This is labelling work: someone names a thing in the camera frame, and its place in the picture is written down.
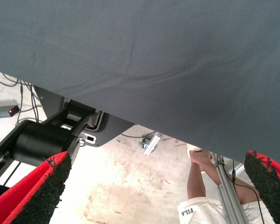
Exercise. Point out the white shorts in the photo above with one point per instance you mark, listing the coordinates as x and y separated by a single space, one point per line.
200 212

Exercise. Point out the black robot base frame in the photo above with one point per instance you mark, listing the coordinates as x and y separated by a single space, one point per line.
42 142

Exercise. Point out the short aluminium frame profile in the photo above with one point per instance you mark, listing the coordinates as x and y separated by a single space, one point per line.
152 143

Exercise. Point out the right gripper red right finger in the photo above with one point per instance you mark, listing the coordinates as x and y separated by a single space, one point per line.
270 186

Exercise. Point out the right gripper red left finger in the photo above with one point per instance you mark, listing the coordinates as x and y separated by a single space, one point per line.
25 198

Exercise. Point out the grey power box red light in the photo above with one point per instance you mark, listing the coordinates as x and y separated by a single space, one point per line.
3 112

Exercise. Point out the dark grey table cloth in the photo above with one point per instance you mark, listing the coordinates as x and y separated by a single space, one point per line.
140 46

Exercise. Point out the long aluminium frame profile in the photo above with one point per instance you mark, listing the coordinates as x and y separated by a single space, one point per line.
227 193

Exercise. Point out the grey caster wheel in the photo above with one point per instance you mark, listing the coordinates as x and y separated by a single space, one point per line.
144 143

